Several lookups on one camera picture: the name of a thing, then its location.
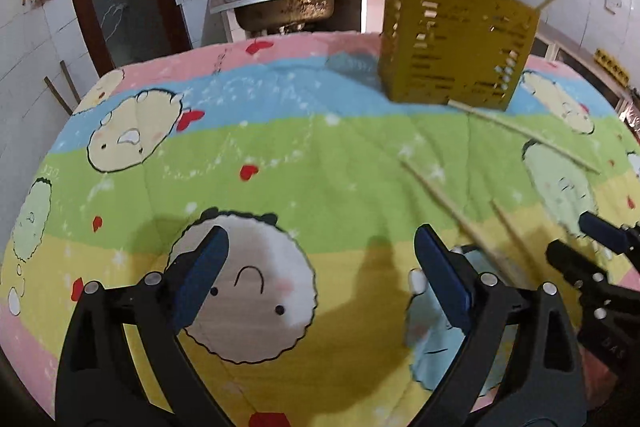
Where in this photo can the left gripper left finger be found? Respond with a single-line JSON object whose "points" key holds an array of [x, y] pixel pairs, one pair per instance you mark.
{"points": [[98, 383]]}

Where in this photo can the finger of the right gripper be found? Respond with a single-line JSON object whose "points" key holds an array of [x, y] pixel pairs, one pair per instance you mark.
{"points": [[622, 240], [575, 266]]}

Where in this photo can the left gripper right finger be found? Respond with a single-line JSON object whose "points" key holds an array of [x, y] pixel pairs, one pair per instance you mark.
{"points": [[543, 383]]}

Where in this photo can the long diagonal wooden chopstick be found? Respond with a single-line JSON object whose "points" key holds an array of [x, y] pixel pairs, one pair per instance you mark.
{"points": [[512, 273]]}

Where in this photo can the kitchen counter cabinet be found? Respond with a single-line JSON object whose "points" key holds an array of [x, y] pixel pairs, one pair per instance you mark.
{"points": [[563, 50]]}

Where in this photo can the colourful cartoon quilt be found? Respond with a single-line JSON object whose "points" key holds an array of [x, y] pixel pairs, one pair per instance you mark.
{"points": [[321, 315]]}

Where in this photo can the yellow slotted utensil holder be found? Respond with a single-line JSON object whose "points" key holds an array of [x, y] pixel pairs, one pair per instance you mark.
{"points": [[469, 51]]}

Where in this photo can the wooden sticks against wall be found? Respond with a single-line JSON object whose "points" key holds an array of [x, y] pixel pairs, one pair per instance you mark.
{"points": [[63, 89]]}

